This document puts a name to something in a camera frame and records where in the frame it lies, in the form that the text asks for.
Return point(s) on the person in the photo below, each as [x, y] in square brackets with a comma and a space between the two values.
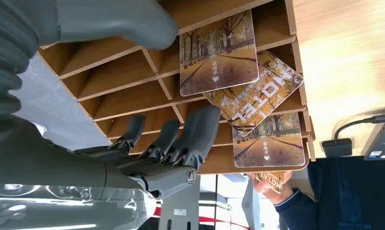
[348, 196]

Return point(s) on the silver laptop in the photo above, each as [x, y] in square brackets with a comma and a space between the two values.
[382, 143]

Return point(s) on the red barrier belt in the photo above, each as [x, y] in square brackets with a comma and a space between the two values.
[217, 221]

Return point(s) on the wooden card organizer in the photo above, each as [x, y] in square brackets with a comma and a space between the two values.
[122, 73]

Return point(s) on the grey stand post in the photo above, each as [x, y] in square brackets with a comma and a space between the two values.
[179, 203]

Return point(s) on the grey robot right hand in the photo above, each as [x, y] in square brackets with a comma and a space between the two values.
[68, 171]

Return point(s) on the black usb hub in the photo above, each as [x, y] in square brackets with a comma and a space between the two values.
[336, 148]

